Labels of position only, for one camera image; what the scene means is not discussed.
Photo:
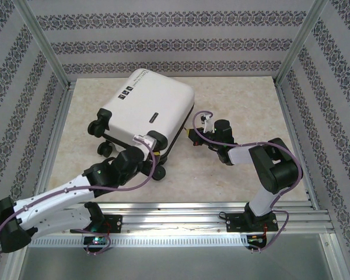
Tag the white hard-shell suitcase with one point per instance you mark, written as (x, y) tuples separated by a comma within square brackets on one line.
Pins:
[(151, 96)]

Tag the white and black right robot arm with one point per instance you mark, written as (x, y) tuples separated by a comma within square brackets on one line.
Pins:
[(277, 169)]

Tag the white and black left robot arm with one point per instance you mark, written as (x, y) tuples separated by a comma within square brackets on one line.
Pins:
[(52, 204)]

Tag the grey metal sheet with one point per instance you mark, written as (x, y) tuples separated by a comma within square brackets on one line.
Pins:
[(175, 265)]

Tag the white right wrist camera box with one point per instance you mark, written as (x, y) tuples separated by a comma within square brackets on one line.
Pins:
[(206, 122)]

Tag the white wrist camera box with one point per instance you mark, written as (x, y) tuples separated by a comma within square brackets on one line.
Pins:
[(144, 141), (206, 122)]

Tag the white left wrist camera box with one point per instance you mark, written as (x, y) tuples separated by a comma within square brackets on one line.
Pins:
[(144, 141)]

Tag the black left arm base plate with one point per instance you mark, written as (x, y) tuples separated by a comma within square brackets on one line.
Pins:
[(116, 223)]

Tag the aluminium mounting rail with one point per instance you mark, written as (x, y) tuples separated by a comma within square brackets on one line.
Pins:
[(175, 217)]

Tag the aluminium side rail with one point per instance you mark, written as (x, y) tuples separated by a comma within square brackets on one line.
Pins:
[(58, 116), (286, 105)]

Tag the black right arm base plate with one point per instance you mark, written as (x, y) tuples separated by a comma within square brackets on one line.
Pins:
[(236, 223)]

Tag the aluminium corner post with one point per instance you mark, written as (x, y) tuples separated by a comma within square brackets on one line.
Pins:
[(43, 41), (301, 41)]

